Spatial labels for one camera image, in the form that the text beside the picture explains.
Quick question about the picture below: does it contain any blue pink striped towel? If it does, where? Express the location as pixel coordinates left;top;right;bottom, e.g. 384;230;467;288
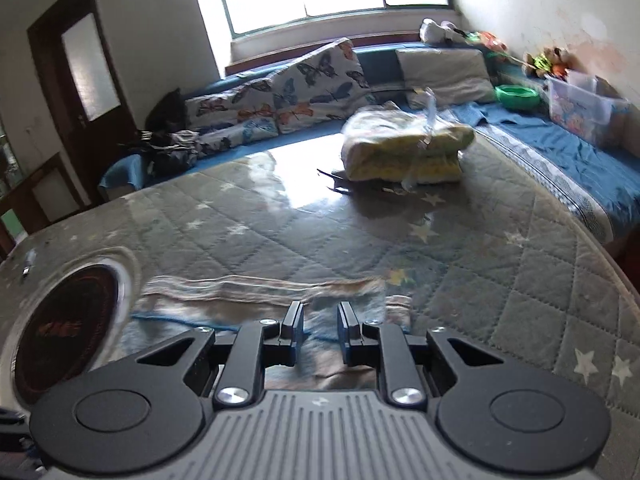
122;275;413;391

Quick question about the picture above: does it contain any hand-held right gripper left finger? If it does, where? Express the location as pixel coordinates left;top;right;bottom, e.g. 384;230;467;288
136;301;305;408

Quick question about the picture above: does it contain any grey pillow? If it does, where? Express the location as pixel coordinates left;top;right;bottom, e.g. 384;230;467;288
395;47;496;111

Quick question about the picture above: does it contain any folded yellow blanket in bag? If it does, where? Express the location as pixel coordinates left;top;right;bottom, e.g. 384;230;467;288
341;102;475;186

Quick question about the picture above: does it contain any round black cooktop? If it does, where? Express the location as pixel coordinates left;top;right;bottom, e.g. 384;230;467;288
10;255;138;406

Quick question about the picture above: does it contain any black bag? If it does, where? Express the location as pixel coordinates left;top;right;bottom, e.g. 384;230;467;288
145;89;188;136

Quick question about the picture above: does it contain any dark clothes pile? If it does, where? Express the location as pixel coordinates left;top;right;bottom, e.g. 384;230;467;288
120;130;201;176

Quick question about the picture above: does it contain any clear plastic storage box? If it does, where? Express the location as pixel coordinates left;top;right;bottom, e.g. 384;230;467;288
545;72;631;148

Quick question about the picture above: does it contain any white plush toy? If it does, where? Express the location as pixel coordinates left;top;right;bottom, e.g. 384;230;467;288
420;19;468;46

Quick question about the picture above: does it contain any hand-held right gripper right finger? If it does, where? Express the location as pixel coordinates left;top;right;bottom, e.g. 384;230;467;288
337;301;503;408

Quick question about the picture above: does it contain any dark wooden door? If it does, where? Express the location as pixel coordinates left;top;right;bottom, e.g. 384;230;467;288
27;0;138;201

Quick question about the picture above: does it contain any blue bed sheet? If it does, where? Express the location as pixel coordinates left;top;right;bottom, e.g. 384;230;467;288
97;42;640;246

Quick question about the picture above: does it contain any dark wooden cabinet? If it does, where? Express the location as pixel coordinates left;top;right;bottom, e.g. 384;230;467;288
0;152;86;256

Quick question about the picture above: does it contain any large butterfly print cushion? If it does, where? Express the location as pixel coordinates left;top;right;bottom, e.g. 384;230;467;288
272;37;381;133

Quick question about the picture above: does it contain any orange green toy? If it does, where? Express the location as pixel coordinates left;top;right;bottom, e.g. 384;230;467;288
465;31;511;58

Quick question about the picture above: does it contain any green bowl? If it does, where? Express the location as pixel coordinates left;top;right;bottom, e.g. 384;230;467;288
495;84;542;111

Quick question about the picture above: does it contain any grey quilted star table cover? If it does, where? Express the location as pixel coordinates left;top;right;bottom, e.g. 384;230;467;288
0;125;640;480

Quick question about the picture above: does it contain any brown plush toy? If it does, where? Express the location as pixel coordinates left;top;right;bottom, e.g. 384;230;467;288
522;47;573;81

